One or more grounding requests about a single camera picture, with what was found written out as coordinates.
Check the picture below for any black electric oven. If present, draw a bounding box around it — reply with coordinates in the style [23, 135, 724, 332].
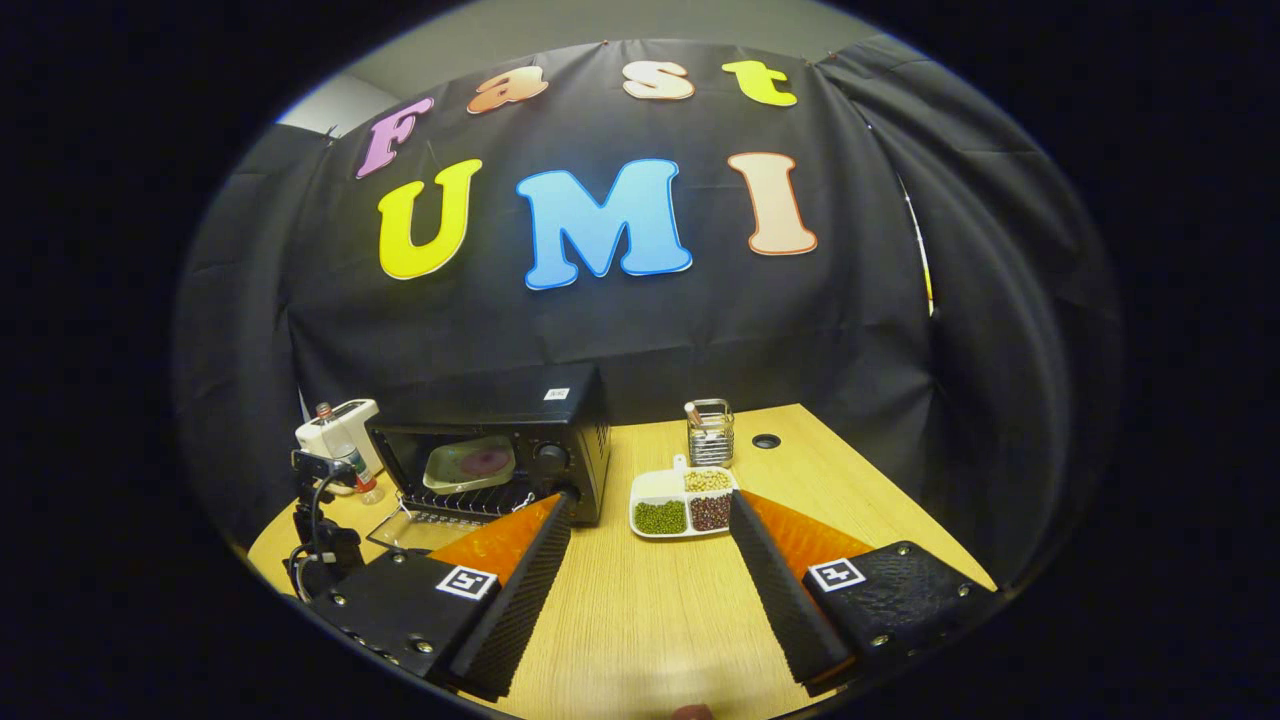
[364, 363, 612, 553]

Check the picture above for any white divided dish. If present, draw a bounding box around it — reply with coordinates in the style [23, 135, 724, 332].
[629, 454, 740, 541]

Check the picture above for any metal mesh holder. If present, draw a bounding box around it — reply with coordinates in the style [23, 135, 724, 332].
[684, 398, 737, 469]

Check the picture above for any clear plastic bottle red label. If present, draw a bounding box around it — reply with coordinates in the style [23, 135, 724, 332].
[315, 402, 386, 504]

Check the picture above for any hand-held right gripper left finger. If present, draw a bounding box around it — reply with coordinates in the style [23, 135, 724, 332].
[305, 490, 576, 703]

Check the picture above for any black backdrop cloth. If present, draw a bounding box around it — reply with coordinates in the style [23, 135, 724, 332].
[172, 35, 1126, 591]

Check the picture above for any pile of green beans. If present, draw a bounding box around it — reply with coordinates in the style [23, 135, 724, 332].
[634, 500, 689, 536]

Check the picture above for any white toaster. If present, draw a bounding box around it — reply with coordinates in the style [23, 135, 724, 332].
[294, 398, 383, 479]

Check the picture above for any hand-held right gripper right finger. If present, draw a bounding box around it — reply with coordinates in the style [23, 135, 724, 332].
[727, 488, 1003, 699]

